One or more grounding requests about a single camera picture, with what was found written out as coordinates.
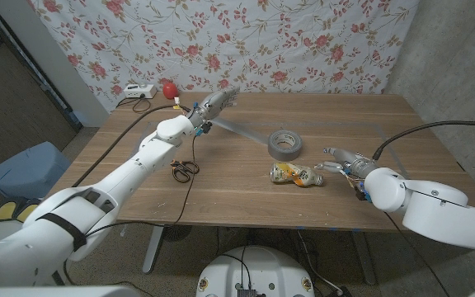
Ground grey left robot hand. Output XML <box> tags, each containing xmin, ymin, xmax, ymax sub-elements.
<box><xmin>187</xmin><ymin>86</ymin><xmax>242</xmax><ymax>129</ymax></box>

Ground grey duct tape roll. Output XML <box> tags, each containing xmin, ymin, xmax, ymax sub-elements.
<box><xmin>210</xmin><ymin>116</ymin><xmax>303</xmax><ymax>162</ymax></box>

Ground yellow label drink bottle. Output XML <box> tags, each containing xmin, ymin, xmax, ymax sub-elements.
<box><xmin>270</xmin><ymin>162</ymin><xmax>325</xmax><ymax>188</ymax></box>

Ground orange black scissors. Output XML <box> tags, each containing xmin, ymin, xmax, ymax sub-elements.
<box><xmin>170</xmin><ymin>159</ymin><xmax>200</xmax><ymax>184</ymax></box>

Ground red ball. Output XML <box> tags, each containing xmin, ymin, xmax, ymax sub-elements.
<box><xmin>162</xmin><ymin>82</ymin><xmax>180</xmax><ymax>101</ymax></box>

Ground floral backdrop cloth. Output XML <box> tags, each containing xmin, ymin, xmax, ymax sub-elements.
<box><xmin>26</xmin><ymin>0</ymin><xmax>421</xmax><ymax>112</ymax></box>

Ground white power strip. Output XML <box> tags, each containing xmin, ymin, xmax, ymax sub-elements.
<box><xmin>123</xmin><ymin>83</ymin><xmax>158</xmax><ymax>100</ymax></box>

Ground black floor fan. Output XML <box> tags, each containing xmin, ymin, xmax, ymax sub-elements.
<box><xmin>162</xmin><ymin>224</ymin><xmax>193</xmax><ymax>243</ymax></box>

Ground grey table leg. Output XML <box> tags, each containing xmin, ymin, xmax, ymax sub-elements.
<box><xmin>350</xmin><ymin>230</ymin><xmax>377</xmax><ymax>285</ymax></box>
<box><xmin>142</xmin><ymin>224</ymin><xmax>167</xmax><ymax>275</ymax></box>

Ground white robot torso base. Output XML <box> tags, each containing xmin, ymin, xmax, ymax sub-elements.
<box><xmin>195</xmin><ymin>245</ymin><xmax>316</xmax><ymax>297</ymax></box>

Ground black power strip cord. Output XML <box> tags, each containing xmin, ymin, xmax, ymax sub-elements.
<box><xmin>115</xmin><ymin>97</ymin><xmax>153</xmax><ymax>114</ymax></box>

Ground thin black left wrist cable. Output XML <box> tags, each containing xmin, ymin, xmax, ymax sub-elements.
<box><xmin>84</xmin><ymin>134</ymin><xmax>200</xmax><ymax>238</ymax></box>

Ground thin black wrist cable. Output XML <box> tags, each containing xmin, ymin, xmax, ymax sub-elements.
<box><xmin>385</xmin><ymin>212</ymin><xmax>453</xmax><ymax>297</ymax></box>
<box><xmin>84</xmin><ymin>134</ymin><xmax>200</xmax><ymax>238</ymax></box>

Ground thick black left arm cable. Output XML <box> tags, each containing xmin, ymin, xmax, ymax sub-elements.
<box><xmin>72</xmin><ymin>104</ymin><xmax>191</xmax><ymax>189</ymax></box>

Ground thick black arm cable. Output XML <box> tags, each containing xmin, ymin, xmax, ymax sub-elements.
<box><xmin>371</xmin><ymin>120</ymin><xmax>475</xmax><ymax>161</ymax></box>
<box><xmin>72</xmin><ymin>104</ymin><xmax>191</xmax><ymax>189</ymax></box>

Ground grey floor cable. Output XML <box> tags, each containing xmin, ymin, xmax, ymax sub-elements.
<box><xmin>297</xmin><ymin>230</ymin><xmax>346</xmax><ymax>297</ymax></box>

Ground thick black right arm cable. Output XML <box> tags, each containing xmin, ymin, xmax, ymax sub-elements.
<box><xmin>371</xmin><ymin>120</ymin><xmax>475</xmax><ymax>161</ymax></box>

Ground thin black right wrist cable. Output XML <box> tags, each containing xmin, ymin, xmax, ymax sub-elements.
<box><xmin>385</xmin><ymin>212</ymin><xmax>453</xmax><ymax>297</ymax></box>

